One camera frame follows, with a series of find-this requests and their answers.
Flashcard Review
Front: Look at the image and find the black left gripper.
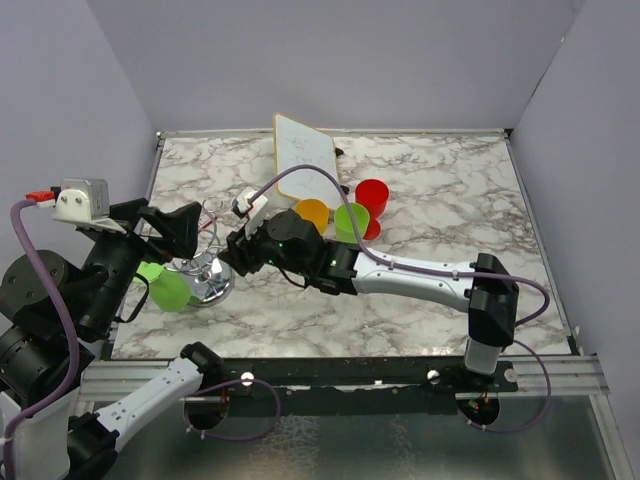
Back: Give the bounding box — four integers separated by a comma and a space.
83, 195, 203, 334

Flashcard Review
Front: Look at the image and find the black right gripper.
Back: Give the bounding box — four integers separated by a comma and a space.
219, 212, 311, 279

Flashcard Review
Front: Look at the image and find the green wine glass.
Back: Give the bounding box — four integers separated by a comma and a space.
334, 202, 370, 244
137, 262, 191, 312

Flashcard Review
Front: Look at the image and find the yellow wine glass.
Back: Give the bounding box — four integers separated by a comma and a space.
294, 198, 330, 234

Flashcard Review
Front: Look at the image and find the red wine glass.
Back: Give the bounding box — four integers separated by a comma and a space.
355, 179, 390, 240

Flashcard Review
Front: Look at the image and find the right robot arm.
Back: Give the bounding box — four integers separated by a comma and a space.
219, 210, 519, 391

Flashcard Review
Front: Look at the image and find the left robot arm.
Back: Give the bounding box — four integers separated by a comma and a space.
1, 191, 224, 479

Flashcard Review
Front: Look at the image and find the chrome wine glass rack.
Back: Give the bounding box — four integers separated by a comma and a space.
165, 196, 235, 308

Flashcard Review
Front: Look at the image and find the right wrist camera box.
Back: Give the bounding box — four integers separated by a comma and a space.
232, 187, 268, 238

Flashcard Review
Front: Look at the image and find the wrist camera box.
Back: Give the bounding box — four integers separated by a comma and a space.
25, 178, 110, 224
232, 187, 268, 238

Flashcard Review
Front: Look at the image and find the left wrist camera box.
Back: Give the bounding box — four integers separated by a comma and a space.
25, 178, 110, 224

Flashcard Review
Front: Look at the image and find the small whiteboard yellow frame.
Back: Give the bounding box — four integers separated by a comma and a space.
273, 113, 342, 211

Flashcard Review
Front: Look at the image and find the black front mounting rail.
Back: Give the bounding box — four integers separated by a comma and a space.
186, 356, 518, 417

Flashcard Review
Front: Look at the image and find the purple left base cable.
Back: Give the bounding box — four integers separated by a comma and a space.
182, 374, 285, 442

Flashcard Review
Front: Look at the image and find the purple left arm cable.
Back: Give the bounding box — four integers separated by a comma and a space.
0, 199, 82, 476

